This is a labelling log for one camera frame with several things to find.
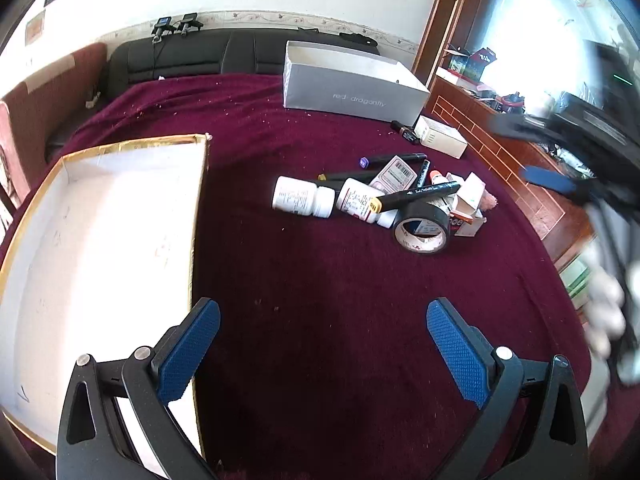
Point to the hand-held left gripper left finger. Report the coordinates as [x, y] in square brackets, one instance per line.
[192, 350]

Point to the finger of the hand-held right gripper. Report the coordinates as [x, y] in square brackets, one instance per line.
[520, 127]
[545, 180]

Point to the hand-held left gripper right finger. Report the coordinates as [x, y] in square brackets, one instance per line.
[457, 355]

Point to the pink plush toy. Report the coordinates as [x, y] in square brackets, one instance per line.
[489, 201]

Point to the white green medicine carton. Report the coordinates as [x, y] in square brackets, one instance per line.
[469, 186]

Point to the white bottle with orange cap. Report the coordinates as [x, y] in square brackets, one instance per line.
[436, 176]

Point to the purple-capped black marker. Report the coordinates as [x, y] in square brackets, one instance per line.
[412, 156]

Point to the black tape roll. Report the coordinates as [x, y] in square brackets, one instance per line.
[440, 220]

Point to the tan-capped printed black marker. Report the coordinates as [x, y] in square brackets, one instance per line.
[420, 194]

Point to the small grey barcode carton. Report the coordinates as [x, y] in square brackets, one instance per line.
[397, 175]

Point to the white gold-rimmed tray box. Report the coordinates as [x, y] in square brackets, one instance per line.
[100, 240]

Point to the yellow-capped black marker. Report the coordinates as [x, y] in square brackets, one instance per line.
[350, 175]

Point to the white pill bottle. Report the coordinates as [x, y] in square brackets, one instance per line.
[355, 197]
[295, 195]

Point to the person's right hand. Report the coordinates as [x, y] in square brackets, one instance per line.
[607, 300]

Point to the red black gadget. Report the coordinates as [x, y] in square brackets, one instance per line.
[511, 101]

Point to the wooden brick-pattern cabinet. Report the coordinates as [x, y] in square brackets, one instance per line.
[500, 160]

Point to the small cream carton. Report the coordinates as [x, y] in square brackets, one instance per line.
[442, 137]

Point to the dark printed box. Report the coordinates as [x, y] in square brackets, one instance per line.
[484, 56]

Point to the green white panel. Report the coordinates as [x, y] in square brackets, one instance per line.
[575, 280]

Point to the small black rectangular object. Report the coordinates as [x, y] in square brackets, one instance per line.
[404, 131]

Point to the grey shoe box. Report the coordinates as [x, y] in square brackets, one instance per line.
[340, 95]

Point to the small white tag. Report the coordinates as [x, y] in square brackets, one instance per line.
[93, 101]

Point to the black leather sofa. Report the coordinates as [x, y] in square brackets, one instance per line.
[200, 60]

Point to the brown armchair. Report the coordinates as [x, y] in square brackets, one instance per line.
[50, 90]

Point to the wooden door frame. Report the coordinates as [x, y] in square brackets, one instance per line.
[445, 20]

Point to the small wall frame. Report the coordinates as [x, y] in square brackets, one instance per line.
[35, 25]

